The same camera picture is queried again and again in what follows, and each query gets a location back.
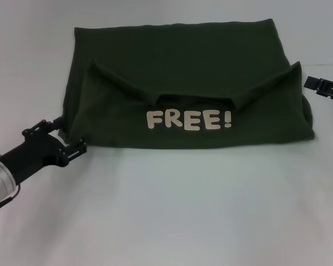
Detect left arm cable with plug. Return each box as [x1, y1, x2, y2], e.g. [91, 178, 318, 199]
[0, 186, 22, 213]

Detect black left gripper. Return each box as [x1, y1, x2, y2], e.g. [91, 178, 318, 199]
[0, 117, 88, 186]

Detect dark green t-shirt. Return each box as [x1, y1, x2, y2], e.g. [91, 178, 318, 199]
[57, 18, 316, 151]

